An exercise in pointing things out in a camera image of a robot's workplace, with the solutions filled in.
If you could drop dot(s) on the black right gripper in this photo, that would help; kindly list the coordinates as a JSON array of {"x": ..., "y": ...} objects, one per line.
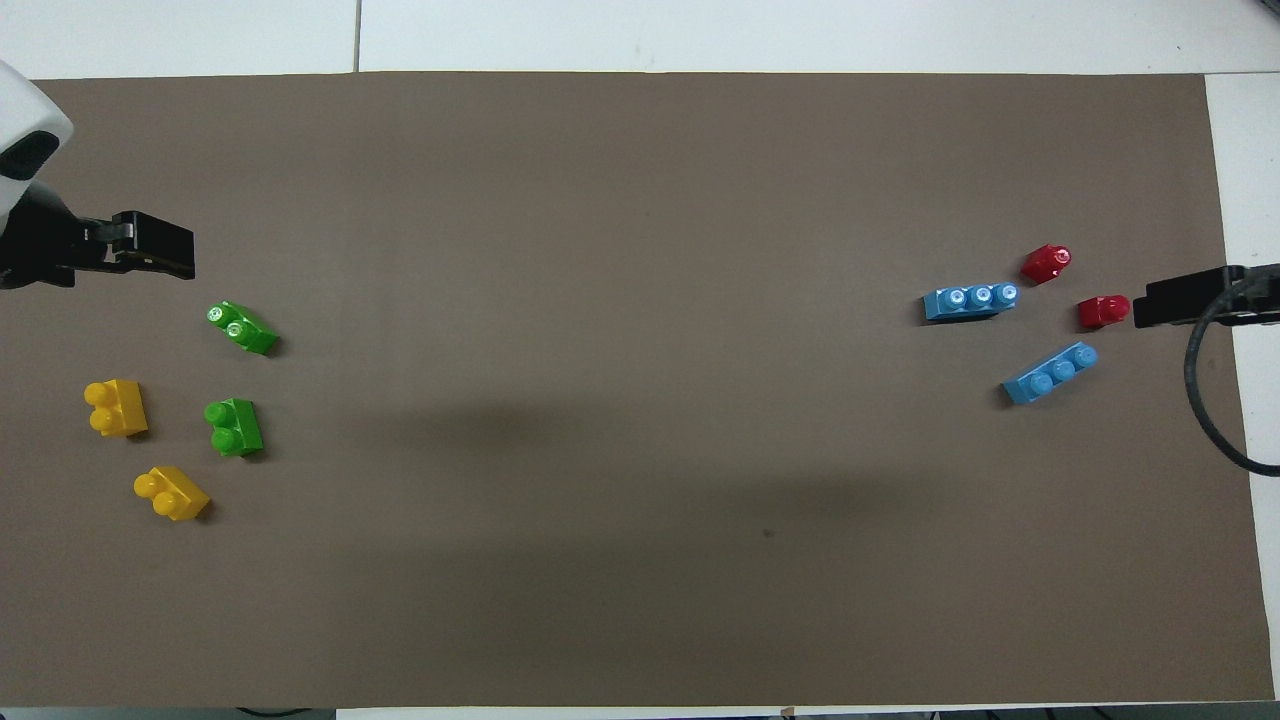
[{"x": 1265, "y": 295}]

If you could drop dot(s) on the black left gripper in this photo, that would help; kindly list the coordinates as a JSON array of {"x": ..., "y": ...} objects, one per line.
[{"x": 40, "y": 250}]

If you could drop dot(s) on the green two-stud toy block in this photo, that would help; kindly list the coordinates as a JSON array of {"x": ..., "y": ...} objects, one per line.
[
  {"x": 250, "y": 333},
  {"x": 240, "y": 425}
]

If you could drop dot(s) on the blue three-stud toy block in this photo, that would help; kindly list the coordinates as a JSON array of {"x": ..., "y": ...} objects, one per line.
[
  {"x": 1045, "y": 383},
  {"x": 965, "y": 303}
]

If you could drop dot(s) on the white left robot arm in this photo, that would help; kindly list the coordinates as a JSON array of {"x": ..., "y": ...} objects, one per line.
[{"x": 25, "y": 110}]

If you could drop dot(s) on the red one-stud toy block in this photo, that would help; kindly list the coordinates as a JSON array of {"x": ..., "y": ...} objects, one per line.
[
  {"x": 1042, "y": 265},
  {"x": 1100, "y": 312}
]

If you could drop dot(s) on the yellow two-stud toy block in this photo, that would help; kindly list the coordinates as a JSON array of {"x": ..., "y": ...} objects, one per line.
[
  {"x": 180, "y": 495},
  {"x": 125, "y": 405}
]

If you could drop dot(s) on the brown table mat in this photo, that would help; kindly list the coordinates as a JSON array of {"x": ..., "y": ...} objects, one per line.
[{"x": 640, "y": 560}]

